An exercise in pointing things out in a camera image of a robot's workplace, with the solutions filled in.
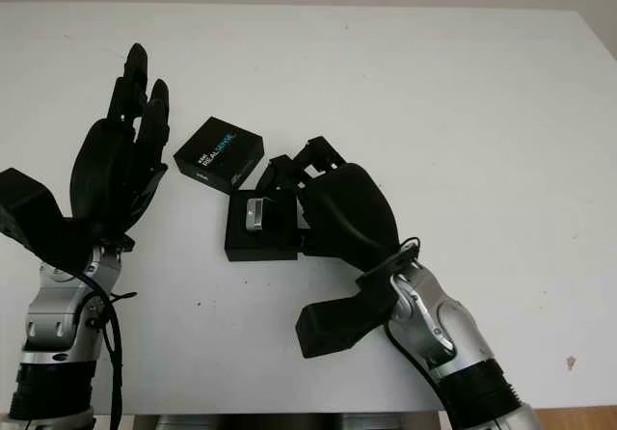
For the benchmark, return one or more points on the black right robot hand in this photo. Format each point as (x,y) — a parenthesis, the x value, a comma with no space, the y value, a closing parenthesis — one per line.
(347,208)

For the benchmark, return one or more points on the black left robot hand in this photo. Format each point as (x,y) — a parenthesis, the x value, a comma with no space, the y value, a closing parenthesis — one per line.
(111,169)

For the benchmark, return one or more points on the small silver depth camera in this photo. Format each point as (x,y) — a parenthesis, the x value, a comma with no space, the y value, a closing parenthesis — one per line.
(255,214)

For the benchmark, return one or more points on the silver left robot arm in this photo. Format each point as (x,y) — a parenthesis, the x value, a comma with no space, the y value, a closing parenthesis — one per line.
(53,314)

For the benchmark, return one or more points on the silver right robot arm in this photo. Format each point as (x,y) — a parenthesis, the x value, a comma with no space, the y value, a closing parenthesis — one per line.
(448,343)

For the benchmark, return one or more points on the black printed box lid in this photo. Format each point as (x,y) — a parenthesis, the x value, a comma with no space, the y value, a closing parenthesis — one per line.
(217,150)

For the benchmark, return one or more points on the dark grey robot torso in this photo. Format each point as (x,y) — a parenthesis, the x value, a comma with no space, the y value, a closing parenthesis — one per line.
(289,422)

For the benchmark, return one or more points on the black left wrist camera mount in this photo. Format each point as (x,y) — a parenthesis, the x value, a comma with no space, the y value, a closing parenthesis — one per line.
(29,208)

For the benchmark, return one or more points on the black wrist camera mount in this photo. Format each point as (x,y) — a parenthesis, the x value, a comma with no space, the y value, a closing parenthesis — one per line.
(337,319)
(29,208)

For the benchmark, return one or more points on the black camera box base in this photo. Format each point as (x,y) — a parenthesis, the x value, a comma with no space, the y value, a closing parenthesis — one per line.
(260,247)

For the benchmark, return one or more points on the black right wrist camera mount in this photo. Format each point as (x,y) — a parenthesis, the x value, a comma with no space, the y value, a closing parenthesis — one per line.
(337,319)

